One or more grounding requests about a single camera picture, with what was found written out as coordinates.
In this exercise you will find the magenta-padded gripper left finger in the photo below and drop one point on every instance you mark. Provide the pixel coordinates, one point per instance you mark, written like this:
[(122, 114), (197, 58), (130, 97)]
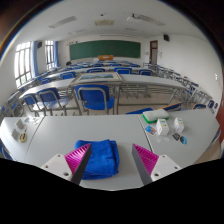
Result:
[(78, 160)]

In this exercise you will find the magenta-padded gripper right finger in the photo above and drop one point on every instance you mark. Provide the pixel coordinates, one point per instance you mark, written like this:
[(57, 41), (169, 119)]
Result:
[(146, 161)]

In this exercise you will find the blue towel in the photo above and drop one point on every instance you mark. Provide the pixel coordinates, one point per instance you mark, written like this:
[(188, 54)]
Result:
[(101, 160)]

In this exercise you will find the colourful printed card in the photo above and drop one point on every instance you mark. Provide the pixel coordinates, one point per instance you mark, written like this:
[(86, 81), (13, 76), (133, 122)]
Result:
[(151, 130)]

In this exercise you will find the small white carton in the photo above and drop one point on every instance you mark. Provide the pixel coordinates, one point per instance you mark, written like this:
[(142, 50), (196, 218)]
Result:
[(162, 127), (179, 125)]

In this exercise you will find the round blue sticker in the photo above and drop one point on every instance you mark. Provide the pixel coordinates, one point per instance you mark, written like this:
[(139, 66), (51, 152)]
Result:
[(183, 140)]

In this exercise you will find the green and white box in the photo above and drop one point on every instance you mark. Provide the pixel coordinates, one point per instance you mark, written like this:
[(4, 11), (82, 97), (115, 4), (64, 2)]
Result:
[(155, 115)]

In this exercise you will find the group of blue chairs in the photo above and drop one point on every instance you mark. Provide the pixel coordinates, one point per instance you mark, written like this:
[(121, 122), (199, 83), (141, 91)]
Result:
[(95, 98)]

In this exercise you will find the rows of grey desks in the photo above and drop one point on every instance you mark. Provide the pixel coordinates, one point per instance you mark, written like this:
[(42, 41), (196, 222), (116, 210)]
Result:
[(60, 84)]

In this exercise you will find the framed picture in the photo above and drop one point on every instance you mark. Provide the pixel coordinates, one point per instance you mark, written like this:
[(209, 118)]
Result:
[(96, 77)]

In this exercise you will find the red-brown side door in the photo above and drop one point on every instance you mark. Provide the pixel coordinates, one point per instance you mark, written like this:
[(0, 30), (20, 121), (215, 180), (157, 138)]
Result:
[(220, 116)]

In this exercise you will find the orange lectern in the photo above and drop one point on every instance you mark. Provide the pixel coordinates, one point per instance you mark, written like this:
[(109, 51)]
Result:
[(105, 57)]

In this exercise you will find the narrow window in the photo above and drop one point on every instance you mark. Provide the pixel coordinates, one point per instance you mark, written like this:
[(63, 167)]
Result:
[(49, 55)]

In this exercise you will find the blue curtain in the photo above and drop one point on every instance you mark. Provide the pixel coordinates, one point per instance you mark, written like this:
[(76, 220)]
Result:
[(34, 58), (56, 53)]

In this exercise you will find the brown door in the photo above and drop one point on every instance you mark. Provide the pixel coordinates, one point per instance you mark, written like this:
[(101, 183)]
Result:
[(153, 52)]

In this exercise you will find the large window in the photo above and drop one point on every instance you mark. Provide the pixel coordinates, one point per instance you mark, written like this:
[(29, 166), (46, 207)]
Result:
[(22, 63)]

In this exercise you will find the green chalkboard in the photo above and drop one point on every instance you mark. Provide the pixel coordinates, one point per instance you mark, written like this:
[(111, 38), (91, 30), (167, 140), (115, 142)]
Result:
[(105, 49)]

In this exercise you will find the group of ceiling lights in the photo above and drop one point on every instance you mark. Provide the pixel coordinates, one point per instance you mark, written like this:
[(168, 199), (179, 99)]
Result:
[(63, 21)]

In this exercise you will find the ceiling air vent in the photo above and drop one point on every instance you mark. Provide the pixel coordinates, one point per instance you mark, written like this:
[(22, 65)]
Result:
[(104, 22)]

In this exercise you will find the ceiling projector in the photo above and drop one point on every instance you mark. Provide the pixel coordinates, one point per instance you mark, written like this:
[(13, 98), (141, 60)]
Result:
[(133, 17)]

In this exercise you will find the black wall speaker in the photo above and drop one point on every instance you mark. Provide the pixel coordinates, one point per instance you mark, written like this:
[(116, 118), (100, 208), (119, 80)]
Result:
[(166, 37), (39, 44)]

